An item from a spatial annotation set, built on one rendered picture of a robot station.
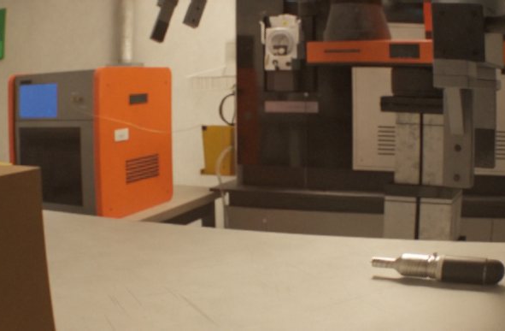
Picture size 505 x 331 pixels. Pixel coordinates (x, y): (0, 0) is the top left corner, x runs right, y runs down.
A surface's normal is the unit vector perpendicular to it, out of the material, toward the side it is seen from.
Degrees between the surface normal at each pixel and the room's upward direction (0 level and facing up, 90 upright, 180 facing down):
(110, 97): 90
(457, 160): 90
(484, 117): 90
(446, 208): 90
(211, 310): 0
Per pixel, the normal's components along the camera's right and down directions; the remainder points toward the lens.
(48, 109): -0.36, 0.11
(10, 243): 0.92, 0.04
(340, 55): -0.74, 0.09
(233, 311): 0.00, -0.99
